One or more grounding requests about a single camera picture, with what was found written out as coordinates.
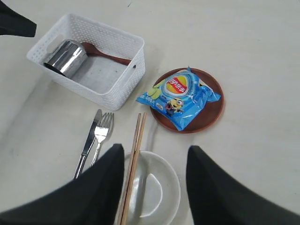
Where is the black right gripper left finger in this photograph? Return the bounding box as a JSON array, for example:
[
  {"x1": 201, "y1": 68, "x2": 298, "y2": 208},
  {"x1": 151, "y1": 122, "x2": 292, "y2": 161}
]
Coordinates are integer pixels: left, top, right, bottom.
[{"x1": 0, "y1": 144, "x2": 125, "y2": 225}]

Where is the blue chips bag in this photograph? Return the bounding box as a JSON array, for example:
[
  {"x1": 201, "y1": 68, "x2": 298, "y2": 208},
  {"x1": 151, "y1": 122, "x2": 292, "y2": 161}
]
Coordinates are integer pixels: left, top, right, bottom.
[{"x1": 136, "y1": 67, "x2": 221, "y2": 131}]

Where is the steel table knife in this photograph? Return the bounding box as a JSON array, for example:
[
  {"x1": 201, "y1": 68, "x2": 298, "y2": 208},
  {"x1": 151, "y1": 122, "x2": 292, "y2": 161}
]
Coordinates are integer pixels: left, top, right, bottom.
[{"x1": 73, "y1": 109, "x2": 102, "y2": 180}]

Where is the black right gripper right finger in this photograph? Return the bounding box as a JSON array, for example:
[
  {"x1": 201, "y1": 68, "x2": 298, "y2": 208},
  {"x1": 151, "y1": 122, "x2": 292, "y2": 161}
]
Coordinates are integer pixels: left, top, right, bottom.
[{"x1": 186, "y1": 145, "x2": 300, "y2": 225}]

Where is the stainless steel cup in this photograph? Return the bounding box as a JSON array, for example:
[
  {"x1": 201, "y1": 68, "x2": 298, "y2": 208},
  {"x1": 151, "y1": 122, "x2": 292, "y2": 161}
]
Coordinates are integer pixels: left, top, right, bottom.
[{"x1": 43, "y1": 39, "x2": 88, "y2": 79}]

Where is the white plastic woven basket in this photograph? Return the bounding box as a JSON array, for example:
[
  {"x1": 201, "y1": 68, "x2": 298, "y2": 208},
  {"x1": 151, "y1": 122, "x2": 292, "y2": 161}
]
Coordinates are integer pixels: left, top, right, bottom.
[{"x1": 27, "y1": 14, "x2": 145, "y2": 111}]

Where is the pale green ceramic bowl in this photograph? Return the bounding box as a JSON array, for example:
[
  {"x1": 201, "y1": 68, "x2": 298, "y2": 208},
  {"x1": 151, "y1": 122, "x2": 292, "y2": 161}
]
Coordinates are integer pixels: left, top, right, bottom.
[{"x1": 126, "y1": 151, "x2": 180, "y2": 225}]

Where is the steel fork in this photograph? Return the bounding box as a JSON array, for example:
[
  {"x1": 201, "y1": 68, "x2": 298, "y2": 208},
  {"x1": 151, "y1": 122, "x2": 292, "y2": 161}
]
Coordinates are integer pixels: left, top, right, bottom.
[{"x1": 90, "y1": 112, "x2": 114, "y2": 166}]

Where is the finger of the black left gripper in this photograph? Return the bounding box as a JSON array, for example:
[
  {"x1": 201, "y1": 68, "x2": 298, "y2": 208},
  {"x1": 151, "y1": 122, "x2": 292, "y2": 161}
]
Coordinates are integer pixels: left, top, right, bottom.
[{"x1": 0, "y1": 2, "x2": 37, "y2": 38}]

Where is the wooden chopstick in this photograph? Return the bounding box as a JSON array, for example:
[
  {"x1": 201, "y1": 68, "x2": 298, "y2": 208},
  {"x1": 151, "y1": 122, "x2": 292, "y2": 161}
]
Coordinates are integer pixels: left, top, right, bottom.
[
  {"x1": 117, "y1": 113, "x2": 141, "y2": 225},
  {"x1": 122, "y1": 112, "x2": 147, "y2": 225}
]

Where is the brown wooden spoon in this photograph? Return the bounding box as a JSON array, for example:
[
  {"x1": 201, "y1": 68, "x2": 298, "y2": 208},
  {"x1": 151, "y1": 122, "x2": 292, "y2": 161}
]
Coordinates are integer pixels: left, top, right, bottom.
[{"x1": 81, "y1": 42, "x2": 131, "y2": 66}]

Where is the brown round plate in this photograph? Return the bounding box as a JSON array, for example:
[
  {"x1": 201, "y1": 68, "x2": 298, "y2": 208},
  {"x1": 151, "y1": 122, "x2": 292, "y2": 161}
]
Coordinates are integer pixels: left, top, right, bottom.
[{"x1": 150, "y1": 68, "x2": 225, "y2": 134}]

